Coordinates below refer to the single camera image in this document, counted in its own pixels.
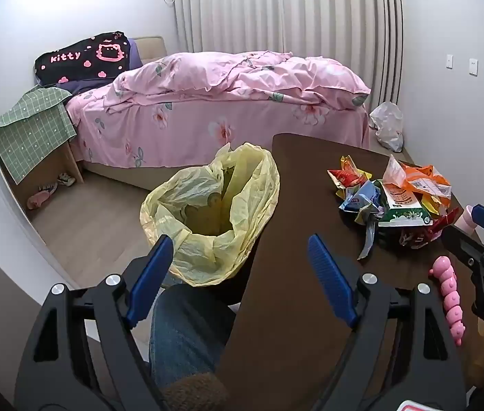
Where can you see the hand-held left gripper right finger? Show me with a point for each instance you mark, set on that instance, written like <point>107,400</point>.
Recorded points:
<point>331,275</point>

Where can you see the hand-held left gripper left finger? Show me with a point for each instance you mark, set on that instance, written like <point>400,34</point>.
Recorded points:
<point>152,275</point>

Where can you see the silver wrapper strip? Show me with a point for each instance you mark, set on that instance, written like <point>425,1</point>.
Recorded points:
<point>368,239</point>

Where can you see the orange snack wrapper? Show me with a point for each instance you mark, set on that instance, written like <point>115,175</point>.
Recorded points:
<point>421,180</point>

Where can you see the blue snack wrapper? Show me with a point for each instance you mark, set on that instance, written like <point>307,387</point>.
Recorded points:
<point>359,199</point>

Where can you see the yellow plastic bin bag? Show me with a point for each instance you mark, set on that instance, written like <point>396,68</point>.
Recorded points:
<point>190,188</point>

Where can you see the red and yellow snack wrapper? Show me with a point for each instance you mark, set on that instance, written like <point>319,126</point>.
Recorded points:
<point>346,175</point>

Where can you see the pink cup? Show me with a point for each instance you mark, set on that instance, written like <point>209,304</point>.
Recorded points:
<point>468,220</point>

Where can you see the pink caterpillar toy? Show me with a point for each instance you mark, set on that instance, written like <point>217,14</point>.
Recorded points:
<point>449,295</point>

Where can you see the person's leg in jeans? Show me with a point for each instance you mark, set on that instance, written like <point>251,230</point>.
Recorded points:
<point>186,334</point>

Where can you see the green and white milk carton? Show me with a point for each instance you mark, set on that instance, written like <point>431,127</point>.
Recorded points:
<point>400,207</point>

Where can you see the brown fuzzy garment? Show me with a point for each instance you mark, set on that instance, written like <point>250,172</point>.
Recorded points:
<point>194,394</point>

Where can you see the small striped slipper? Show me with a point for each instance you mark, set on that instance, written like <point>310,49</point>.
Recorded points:
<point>66,179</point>

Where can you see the pink slipper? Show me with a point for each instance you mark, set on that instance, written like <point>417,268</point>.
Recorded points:
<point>39,200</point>

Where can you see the white plastic bag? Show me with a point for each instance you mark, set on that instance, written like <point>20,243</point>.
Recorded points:
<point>387,126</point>

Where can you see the wooden bedside cabinet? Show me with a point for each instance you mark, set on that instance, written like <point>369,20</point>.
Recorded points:
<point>49,167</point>

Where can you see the bed with pink floral sheet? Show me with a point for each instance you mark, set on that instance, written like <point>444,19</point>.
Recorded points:
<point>190,128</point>

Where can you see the green checked cloth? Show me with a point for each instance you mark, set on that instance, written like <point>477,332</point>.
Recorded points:
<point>27,132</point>

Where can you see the pink floral duvet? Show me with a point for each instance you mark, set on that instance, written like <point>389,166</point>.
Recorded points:
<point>242,75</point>

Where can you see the black blanket with pink cat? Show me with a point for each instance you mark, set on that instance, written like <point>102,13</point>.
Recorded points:
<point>83,58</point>

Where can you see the white wall socket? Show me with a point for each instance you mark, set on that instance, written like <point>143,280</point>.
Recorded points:
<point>474,66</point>

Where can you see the white wall switch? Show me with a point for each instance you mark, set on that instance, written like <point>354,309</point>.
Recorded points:
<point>450,61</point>

